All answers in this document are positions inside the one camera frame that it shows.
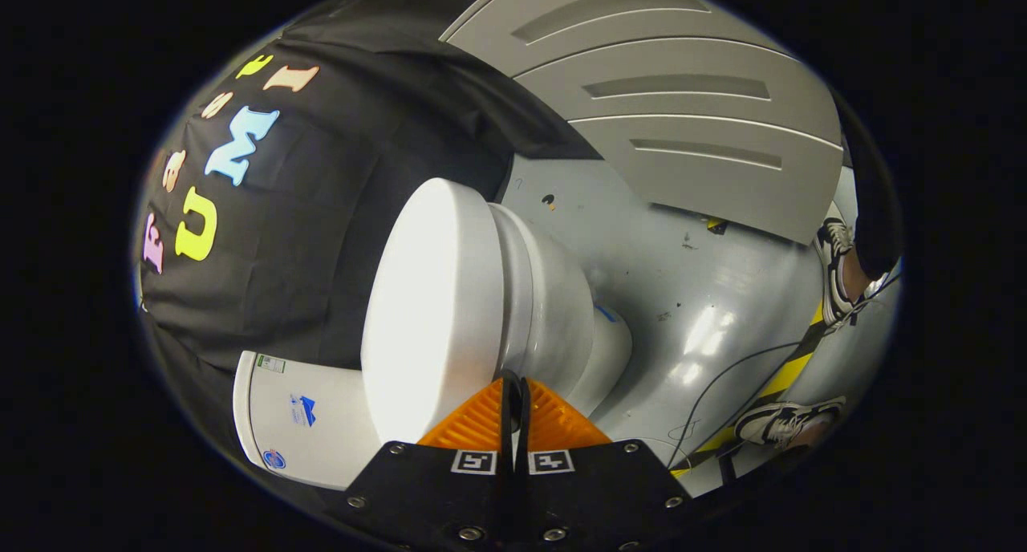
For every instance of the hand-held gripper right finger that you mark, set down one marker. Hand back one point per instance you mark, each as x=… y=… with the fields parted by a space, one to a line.
x=594 y=496

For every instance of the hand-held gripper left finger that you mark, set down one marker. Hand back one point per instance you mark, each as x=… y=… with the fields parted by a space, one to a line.
x=433 y=496

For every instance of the white toilet bowl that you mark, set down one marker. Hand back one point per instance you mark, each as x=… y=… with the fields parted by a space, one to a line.
x=554 y=311

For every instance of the black and white sneaker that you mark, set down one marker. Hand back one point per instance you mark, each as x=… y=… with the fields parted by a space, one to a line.
x=834 y=275
x=782 y=421

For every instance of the yellow and black floor tape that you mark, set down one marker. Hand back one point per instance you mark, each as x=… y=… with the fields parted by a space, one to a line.
x=788 y=369

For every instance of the black backdrop cloth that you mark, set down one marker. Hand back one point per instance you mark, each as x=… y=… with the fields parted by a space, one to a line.
x=337 y=215

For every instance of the grey drawer cabinet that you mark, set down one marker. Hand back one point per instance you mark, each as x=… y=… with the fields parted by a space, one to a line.
x=682 y=143

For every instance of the person's leg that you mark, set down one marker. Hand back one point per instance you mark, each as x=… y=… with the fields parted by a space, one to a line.
x=876 y=215

